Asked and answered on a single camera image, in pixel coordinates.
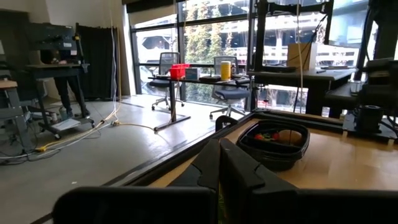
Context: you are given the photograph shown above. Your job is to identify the tan round produce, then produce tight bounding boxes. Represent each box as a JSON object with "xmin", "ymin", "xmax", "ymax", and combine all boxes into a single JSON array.
[{"xmin": 277, "ymin": 129, "xmax": 303, "ymax": 147}]

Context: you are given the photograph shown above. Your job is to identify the red plastic bin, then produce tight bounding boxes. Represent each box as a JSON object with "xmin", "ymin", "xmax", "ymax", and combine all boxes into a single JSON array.
[{"xmin": 169, "ymin": 63, "xmax": 191, "ymax": 80}]

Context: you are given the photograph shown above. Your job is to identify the heavy black desk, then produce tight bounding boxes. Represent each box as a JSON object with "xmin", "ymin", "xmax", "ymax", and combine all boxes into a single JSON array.
[{"xmin": 247, "ymin": 67, "xmax": 359, "ymax": 116}]

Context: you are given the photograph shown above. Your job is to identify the wooden workbench grey legs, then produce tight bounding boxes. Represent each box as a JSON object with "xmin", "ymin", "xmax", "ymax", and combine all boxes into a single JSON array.
[{"xmin": 0, "ymin": 78, "xmax": 34, "ymax": 151}]

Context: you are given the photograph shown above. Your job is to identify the thin black office desk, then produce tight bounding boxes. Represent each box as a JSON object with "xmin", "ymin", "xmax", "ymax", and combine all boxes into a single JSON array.
[{"xmin": 147, "ymin": 74, "xmax": 252, "ymax": 133}]

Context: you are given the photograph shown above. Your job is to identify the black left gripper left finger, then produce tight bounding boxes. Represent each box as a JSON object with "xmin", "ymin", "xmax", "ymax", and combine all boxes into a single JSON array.
[{"xmin": 52, "ymin": 138, "xmax": 222, "ymax": 224}]

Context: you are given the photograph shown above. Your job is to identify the cardboard box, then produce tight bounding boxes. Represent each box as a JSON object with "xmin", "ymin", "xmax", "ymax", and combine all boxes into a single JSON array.
[{"xmin": 286, "ymin": 42, "xmax": 318, "ymax": 72}]

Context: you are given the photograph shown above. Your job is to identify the black arched handle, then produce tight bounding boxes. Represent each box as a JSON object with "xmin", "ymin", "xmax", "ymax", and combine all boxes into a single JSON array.
[{"xmin": 215, "ymin": 114, "xmax": 239, "ymax": 133}]

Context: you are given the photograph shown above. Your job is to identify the black plastic tupperware container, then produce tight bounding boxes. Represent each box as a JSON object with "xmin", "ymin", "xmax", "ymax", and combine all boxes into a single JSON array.
[{"xmin": 235, "ymin": 119, "xmax": 311, "ymax": 172}]

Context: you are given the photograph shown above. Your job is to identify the person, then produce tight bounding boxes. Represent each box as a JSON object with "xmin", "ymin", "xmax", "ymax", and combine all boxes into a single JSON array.
[{"xmin": 40, "ymin": 49, "xmax": 91, "ymax": 119}]

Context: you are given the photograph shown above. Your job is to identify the grey mesh office chair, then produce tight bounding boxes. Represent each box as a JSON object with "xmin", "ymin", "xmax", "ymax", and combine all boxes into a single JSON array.
[
  {"xmin": 209, "ymin": 55, "xmax": 252, "ymax": 121},
  {"xmin": 148, "ymin": 52, "xmax": 187, "ymax": 111}
]

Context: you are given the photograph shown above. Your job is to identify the yellow cylindrical canister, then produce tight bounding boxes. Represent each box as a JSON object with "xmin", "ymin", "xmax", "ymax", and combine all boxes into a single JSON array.
[{"xmin": 220, "ymin": 60, "xmax": 232, "ymax": 82}]

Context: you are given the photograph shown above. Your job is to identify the yellow floor cable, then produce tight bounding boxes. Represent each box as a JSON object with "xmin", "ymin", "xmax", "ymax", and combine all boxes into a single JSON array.
[{"xmin": 0, "ymin": 9, "xmax": 157, "ymax": 161}]

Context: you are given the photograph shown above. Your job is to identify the black standing desk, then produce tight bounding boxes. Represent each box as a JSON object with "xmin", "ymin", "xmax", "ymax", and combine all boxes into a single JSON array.
[{"xmin": 25, "ymin": 62, "xmax": 96, "ymax": 140}]

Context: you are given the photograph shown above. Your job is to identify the black monitor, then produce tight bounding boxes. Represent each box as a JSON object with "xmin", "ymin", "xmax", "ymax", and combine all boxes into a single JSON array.
[{"xmin": 27, "ymin": 22, "xmax": 78, "ymax": 52}]

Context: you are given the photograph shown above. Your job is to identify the black curtain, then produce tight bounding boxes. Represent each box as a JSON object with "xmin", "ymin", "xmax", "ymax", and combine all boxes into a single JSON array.
[{"xmin": 75, "ymin": 24, "xmax": 120, "ymax": 101}]

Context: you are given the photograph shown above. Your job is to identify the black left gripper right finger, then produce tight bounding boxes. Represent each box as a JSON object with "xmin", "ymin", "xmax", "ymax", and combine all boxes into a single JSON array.
[{"xmin": 218, "ymin": 138, "xmax": 398, "ymax": 224}]

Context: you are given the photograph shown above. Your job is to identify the black gantry frame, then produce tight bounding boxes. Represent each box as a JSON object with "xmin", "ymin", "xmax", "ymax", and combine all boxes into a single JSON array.
[{"xmin": 252, "ymin": 0, "xmax": 335, "ymax": 73}]

